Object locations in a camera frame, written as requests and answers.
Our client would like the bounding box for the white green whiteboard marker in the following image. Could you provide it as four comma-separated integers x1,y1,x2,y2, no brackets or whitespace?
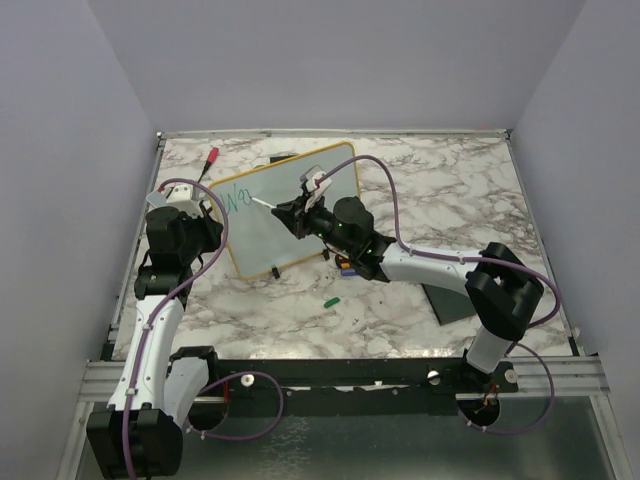
251,197,276,210

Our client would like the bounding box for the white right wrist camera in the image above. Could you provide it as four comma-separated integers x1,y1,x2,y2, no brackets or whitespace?
300,165,332,212

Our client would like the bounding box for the small white square device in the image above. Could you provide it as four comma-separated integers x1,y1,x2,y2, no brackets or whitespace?
146,190,167,210

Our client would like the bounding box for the green marker cap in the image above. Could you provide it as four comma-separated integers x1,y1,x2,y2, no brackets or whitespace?
324,297,340,308

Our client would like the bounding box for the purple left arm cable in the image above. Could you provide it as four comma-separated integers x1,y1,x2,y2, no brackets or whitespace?
121,178,285,480

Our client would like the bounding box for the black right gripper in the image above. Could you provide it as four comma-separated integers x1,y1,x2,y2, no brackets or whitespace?
275,190,356,256

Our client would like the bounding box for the red handled screwdriver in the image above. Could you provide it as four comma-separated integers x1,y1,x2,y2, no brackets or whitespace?
197,147,219,183

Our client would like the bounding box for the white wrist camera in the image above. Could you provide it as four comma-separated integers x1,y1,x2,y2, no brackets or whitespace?
300,165,332,212
158,183,204,219

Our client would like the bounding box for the yellow framed whiteboard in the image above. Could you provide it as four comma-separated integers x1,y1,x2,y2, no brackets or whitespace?
206,141,362,281

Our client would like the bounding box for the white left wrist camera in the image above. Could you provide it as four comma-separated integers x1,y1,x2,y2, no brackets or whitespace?
158,183,204,219

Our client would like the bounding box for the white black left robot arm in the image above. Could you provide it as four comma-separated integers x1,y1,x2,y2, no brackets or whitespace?
86,206,228,479

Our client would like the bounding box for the black rectangular eraser block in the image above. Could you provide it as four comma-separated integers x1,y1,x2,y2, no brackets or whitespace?
422,284,476,326

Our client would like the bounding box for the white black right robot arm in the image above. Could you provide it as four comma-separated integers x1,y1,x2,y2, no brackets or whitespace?
271,196,543,391

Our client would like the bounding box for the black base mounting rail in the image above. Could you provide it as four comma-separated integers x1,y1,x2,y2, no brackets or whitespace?
190,357,518,420

